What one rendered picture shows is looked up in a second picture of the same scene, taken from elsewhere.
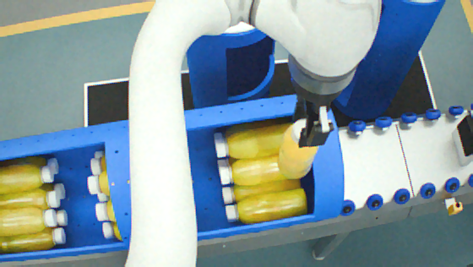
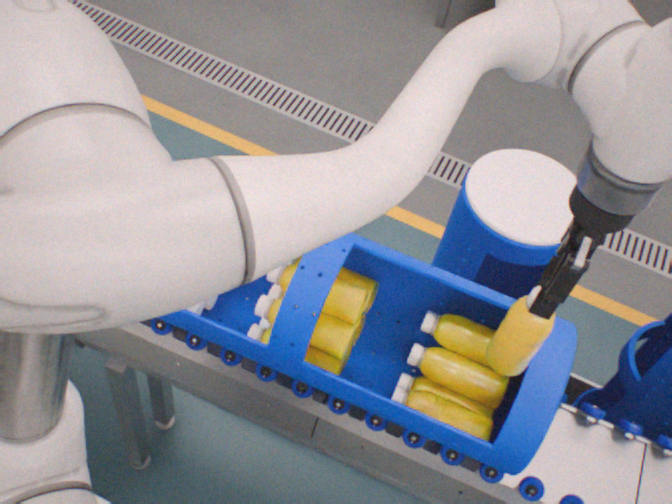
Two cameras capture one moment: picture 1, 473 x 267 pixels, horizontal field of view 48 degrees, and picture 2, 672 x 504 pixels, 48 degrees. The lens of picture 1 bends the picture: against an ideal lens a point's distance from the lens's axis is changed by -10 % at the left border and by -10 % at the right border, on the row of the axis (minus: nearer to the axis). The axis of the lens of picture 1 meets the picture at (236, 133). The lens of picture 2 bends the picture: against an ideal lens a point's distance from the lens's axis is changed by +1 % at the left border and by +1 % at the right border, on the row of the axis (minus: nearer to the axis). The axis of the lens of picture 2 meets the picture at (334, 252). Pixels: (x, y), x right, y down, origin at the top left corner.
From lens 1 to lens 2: 0.36 m
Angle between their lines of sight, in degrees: 19
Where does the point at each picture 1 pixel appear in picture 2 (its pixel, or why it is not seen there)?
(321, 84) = (605, 188)
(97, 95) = not seen: hidden behind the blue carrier
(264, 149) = (475, 347)
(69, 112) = not seen: hidden behind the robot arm
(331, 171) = (543, 397)
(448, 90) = not seen: outside the picture
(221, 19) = (546, 55)
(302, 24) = (627, 82)
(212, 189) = (389, 373)
